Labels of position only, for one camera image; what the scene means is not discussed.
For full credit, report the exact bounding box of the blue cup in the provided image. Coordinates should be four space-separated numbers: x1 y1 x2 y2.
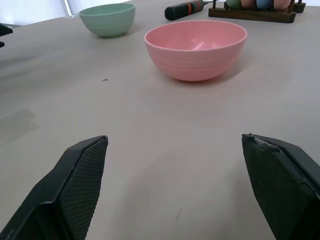
256 0 274 11

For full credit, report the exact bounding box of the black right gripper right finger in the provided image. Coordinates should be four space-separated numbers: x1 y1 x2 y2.
241 133 320 240

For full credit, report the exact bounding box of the dark wooden cup rack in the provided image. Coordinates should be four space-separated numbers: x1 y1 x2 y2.
208 0 297 24

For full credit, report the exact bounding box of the green plastic bowl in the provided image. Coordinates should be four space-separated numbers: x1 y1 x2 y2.
78 3 137 39

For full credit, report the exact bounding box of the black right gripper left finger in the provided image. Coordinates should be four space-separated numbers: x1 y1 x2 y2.
0 135 109 240

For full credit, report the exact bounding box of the black tool with red bands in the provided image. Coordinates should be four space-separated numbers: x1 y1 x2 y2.
164 0 213 21

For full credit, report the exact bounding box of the pink plastic bowl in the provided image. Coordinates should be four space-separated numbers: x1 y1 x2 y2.
143 20 248 82

